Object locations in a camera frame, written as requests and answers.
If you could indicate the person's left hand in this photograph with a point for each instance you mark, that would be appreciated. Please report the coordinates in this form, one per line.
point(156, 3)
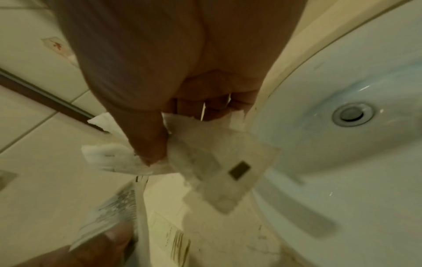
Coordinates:
point(89, 250)

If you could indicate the person's right hand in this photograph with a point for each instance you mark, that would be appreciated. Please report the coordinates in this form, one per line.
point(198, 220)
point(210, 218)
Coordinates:
point(164, 52)

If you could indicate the clear plastic wrapper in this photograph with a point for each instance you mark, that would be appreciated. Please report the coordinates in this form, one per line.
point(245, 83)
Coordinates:
point(224, 161)

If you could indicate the white oval sink basin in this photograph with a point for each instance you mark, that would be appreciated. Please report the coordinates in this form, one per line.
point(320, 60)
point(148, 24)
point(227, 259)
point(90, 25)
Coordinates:
point(346, 65)

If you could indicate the metal sink drain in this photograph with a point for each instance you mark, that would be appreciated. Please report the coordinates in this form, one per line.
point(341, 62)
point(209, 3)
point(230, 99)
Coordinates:
point(352, 114)

